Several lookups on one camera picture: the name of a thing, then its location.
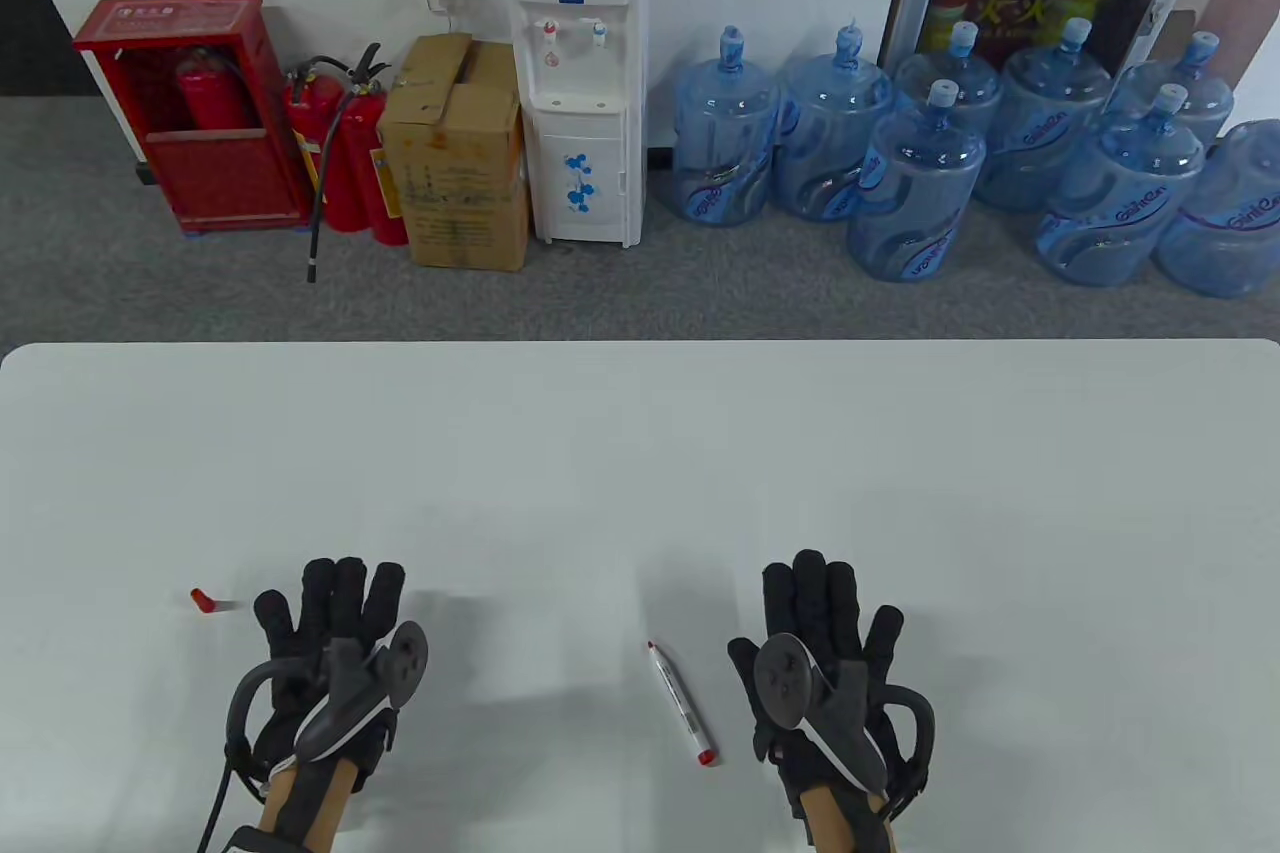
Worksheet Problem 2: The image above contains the white water dispenser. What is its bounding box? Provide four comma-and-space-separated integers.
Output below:
502, 0, 649, 249

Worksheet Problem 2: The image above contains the person's right forearm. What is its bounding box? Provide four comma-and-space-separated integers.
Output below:
795, 783, 898, 853

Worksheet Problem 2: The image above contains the person's left hand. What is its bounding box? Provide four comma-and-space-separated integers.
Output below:
250, 556, 407, 799

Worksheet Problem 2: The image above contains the grey left hand controller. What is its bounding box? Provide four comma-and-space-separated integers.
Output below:
226, 620, 430, 776

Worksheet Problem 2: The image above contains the brown cardboard box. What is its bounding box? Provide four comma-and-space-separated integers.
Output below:
377, 33, 531, 272

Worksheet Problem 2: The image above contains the white marker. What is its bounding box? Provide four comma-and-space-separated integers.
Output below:
646, 640, 718, 767

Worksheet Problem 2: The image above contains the red fire extinguisher cabinet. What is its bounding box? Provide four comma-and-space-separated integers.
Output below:
72, 0, 314, 237

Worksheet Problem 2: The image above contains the group of blue water jugs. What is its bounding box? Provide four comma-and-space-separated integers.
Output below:
670, 17, 1280, 299

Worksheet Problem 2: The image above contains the person's left forearm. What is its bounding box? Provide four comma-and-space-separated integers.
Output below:
255, 761, 363, 853

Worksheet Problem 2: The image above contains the person's right hand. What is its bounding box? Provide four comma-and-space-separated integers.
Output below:
727, 550, 907, 822

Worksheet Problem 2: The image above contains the red fire extinguisher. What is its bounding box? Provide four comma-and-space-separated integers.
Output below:
283, 56, 369, 234
175, 46, 251, 132
306, 42, 412, 285

